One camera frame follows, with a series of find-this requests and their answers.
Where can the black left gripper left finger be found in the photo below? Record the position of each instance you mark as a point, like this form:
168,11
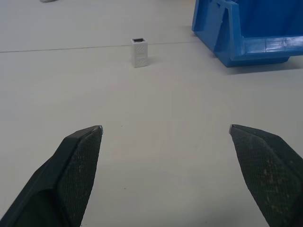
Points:
71,179

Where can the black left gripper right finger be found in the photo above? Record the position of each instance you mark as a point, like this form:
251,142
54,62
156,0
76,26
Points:
270,175

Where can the small white box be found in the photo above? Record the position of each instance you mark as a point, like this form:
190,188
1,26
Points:
140,54

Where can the blue plastic storage bin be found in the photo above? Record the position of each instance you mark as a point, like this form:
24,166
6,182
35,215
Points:
236,35

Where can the small grey tape roll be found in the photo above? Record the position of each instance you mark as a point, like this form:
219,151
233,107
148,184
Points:
47,0

